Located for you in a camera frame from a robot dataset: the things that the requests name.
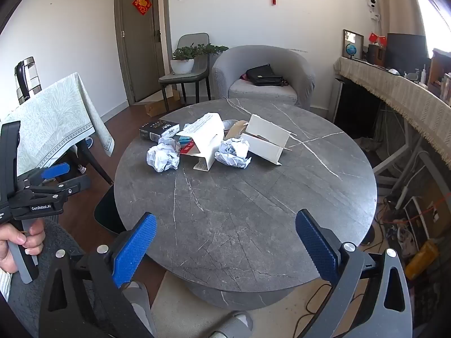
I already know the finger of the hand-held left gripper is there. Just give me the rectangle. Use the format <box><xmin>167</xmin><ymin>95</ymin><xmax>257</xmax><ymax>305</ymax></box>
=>
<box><xmin>22</xmin><ymin>163</ymin><xmax>71</xmax><ymax>186</ymax></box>
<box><xmin>37</xmin><ymin>178</ymin><xmax>91</xmax><ymax>199</ymax></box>

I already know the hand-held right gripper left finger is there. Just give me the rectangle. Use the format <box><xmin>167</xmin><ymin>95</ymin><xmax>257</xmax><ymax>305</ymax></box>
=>
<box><xmin>38</xmin><ymin>213</ymin><xmax>157</xmax><ymax>338</ymax></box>

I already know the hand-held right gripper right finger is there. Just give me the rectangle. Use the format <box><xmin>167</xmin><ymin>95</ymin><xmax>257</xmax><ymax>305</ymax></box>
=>
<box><xmin>295</xmin><ymin>209</ymin><xmax>414</xmax><ymax>338</ymax></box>

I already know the black trash bin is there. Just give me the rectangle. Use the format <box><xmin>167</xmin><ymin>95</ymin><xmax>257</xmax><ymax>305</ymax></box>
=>
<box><xmin>93</xmin><ymin>185</ymin><xmax>127</xmax><ymax>235</ymax></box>

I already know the paper ball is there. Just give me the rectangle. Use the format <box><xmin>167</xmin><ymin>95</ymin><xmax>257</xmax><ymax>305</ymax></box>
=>
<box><xmin>147</xmin><ymin>137</ymin><xmax>181</xmax><ymax>173</ymax></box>
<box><xmin>214</xmin><ymin>138</ymin><xmax>253</xmax><ymax>170</ymax></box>

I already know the black box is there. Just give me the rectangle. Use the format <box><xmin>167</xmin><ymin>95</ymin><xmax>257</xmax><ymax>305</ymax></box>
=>
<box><xmin>139</xmin><ymin>121</ymin><xmax>181</xmax><ymax>142</ymax></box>

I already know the white box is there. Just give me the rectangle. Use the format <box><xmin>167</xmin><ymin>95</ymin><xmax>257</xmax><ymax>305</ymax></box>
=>
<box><xmin>240</xmin><ymin>114</ymin><xmax>297</xmax><ymax>165</ymax></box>

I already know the white torn carton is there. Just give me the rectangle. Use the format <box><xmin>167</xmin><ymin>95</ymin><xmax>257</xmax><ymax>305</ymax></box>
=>
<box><xmin>175</xmin><ymin>113</ymin><xmax>226</xmax><ymax>172</ymax></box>

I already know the cardboard tube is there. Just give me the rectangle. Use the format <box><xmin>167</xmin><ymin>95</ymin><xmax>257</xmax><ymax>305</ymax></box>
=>
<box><xmin>224</xmin><ymin>120</ymin><xmax>249</xmax><ymax>140</ymax></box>

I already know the person's left hand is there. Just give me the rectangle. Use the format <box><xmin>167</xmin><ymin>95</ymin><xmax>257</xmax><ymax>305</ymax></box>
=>
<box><xmin>0</xmin><ymin>217</ymin><xmax>47</xmax><ymax>274</ymax></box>

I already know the black-legged dining table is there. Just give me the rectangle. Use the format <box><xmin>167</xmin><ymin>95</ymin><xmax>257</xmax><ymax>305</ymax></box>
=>
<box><xmin>72</xmin><ymin>140</ymin><xmax>114</xmax><ymax>186</ymax></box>

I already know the table with patterned cloth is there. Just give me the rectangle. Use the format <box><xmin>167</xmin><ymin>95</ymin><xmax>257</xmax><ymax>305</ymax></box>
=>
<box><xmin>0</xmin><ymin>72</ymin><xmax>115</xmax><ymax>181</ymax></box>

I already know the grey slipper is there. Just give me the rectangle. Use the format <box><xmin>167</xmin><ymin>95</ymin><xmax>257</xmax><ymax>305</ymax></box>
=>
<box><xmin>211</xmin><ymin>312</ymin><xmax>254</xmax><ymax>338</ymax></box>
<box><xmin>123</xmin><ymin>282</ymin><xmax>156</xmax><ymax>338</ymax></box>

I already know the round grey marble table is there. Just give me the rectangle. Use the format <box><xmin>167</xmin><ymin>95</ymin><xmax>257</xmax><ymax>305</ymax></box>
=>
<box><xmin>114</xmin><ymin>98</ymin><xmax>377</xmax><ymax>312</ymax></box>

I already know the yellow bag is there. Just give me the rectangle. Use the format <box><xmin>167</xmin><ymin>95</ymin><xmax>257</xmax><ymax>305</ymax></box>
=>
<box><xmin>403</xmin><ymin>239</ymin><xmax>439</xmax><ymax>279</ymax></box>

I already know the brown cardboard box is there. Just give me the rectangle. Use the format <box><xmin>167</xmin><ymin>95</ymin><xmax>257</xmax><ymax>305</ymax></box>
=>
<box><xmin>403</xmin><ymin>183</ymin><xmax>451</xmax><ymax>250</ymax></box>

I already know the flat cardboard box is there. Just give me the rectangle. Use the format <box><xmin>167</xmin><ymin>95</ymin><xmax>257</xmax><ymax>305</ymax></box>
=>
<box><xmin>144</xmin><ymin>90</ymin><xmax>182</xmax><ymax>117</ymax></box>

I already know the grey door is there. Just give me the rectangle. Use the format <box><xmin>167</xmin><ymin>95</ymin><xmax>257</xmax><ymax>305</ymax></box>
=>
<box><xmin>113</xmin><ymin>0</ymin><xmax>173</xmax><ymax>106</ymax></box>

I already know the white panel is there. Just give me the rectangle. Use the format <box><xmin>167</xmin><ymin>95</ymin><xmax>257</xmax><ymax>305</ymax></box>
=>
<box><xmin>331</xmin><ymin>75</ymin><xmax>348</xmax><ymax>124</ymax></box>

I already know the grey dining chair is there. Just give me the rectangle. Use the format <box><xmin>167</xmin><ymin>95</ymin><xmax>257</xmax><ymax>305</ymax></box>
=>
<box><xmin>158</xmin><ymin>33</ymin><xmax>212</xmax><ymax>113</ymax></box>

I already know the potted plant white pot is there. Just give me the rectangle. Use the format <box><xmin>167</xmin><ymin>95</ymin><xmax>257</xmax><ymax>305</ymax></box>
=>
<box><xmin>170</xmin><ymin>42</ymin><xmax>229</xmax><ymax>75</ymax></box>

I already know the grey armchair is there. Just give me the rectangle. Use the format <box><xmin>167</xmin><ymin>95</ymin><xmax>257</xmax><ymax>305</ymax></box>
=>
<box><xmin>211</xmin><ymin>45</ymin><xmax>316</xmax><ymax>111</ymax></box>

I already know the black handbag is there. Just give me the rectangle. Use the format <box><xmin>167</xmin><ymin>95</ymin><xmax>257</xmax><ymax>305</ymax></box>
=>
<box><xmin>246</xmin><ymin>64</ymin><xmax>286</xmax><ymax>87</ymax></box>

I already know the red diamond door decoration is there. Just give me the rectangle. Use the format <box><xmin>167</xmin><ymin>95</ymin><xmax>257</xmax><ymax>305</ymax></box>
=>
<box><xmin>132</xmin><ymin>0</ymin><xmax>153</xmax><ymax>16</ymax></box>

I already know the dark wooden box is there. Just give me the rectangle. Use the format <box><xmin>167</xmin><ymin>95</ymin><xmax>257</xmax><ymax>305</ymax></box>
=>
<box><xmin>363</xmin><ymin>44</ymin><xmax>387</xmax><ymax>66</ymax></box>

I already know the black monitor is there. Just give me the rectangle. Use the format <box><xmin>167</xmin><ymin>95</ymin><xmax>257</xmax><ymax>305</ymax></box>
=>
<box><xmin>386</xmin><ymin>33</ymin><xmax>428</xmax><ymax>71</ymax></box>

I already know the wooden desk organizer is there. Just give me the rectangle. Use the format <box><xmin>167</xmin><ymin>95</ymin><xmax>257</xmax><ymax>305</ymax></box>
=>
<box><xmin>428</xmin><ymin>48</ymin><xmax>451</xmax><ymax>88</ymax></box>

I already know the window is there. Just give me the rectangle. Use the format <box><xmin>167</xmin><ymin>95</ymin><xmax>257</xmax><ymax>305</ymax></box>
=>
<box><xmin>412</xmin><ymin>0</ymin><xmax>451</xmax><ymax>32</ymax></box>

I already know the steel kettle black handle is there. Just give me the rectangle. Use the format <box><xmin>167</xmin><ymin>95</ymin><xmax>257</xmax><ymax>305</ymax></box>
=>
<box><xmin>14</xmin><ymin>56</ymin><xmax>43</xmax><ymax>105</ymax></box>

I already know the white desk frame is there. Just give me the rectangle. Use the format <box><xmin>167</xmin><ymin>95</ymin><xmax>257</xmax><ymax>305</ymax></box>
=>
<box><xmin>372</xmin><ymin>137</ymin><xmax>428</xmax><ymax>188</ymax></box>

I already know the picture frame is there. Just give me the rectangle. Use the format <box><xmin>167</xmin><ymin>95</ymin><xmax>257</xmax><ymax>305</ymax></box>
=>
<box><xmin>342</xmin><ymin>29</ymin><xmax>364</xmax><ymax>60</ymax></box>

